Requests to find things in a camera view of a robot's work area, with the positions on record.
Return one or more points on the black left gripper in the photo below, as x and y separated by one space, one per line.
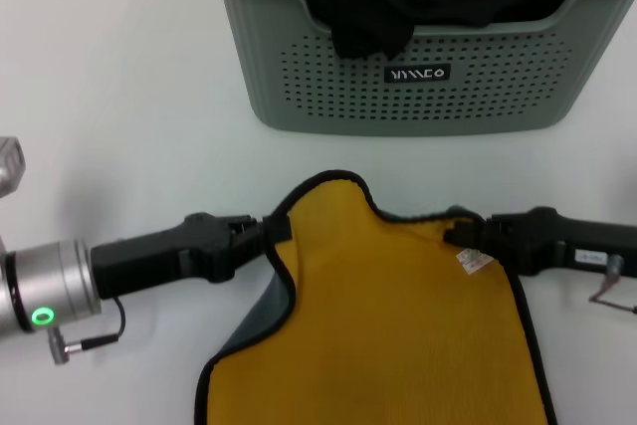
164 258

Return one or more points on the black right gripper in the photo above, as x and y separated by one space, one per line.
542 241

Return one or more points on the yellow and green towel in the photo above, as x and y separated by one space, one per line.
388 320

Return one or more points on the green perforated plastic storage box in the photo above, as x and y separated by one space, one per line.
348 96

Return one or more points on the black towel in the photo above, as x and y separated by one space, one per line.
368 22

